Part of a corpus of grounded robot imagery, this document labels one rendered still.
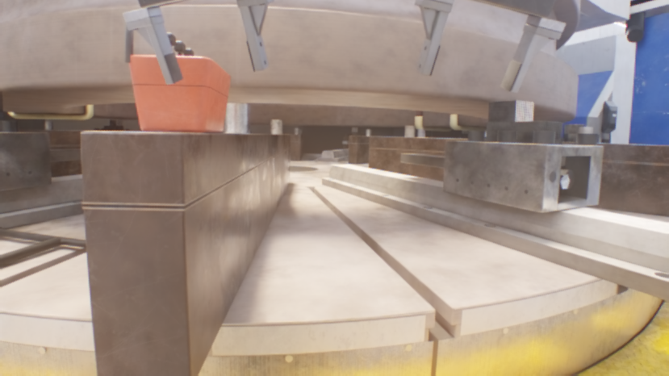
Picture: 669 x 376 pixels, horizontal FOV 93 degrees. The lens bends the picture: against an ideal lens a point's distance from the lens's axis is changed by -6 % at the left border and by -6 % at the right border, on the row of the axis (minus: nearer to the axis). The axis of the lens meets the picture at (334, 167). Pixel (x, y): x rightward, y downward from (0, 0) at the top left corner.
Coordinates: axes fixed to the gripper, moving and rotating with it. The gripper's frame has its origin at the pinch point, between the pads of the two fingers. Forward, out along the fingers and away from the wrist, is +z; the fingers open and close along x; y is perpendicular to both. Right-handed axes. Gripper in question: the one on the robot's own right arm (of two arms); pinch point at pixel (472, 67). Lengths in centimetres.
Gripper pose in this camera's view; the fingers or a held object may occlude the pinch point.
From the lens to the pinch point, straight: 51.8
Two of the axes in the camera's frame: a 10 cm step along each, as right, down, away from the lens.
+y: 0.9, 4.8, -8.7
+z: -1.9, 8.7, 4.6
